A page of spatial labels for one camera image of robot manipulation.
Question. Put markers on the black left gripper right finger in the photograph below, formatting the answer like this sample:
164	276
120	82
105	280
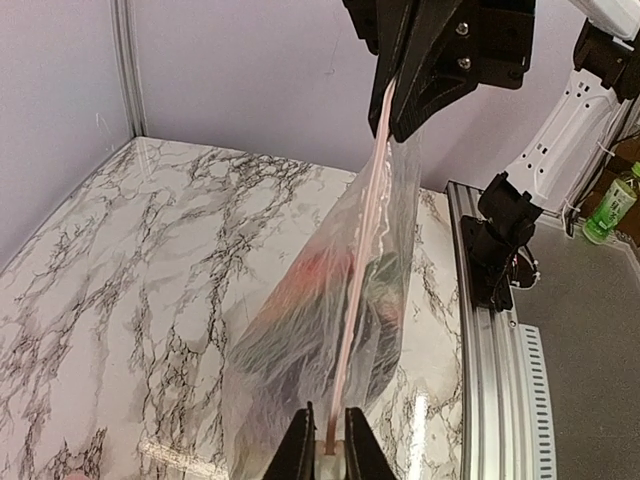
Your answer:
364	458

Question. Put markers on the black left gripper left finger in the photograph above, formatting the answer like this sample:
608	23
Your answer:
294	458

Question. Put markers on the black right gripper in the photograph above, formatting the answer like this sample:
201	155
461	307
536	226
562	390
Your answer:
439	51

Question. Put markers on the clear zip top bag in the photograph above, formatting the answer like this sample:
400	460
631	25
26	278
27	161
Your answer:
375	215

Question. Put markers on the dark purple toy eggplant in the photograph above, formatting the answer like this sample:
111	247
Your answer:
305	338

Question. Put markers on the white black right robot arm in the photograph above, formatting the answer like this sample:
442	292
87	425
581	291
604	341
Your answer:
604	76

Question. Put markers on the green drink bottle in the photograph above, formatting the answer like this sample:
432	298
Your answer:
621	195

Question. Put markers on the aluminium front frame rail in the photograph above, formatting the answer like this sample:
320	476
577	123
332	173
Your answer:
508	430

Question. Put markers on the right aluminium corner post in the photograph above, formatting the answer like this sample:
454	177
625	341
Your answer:
124	36

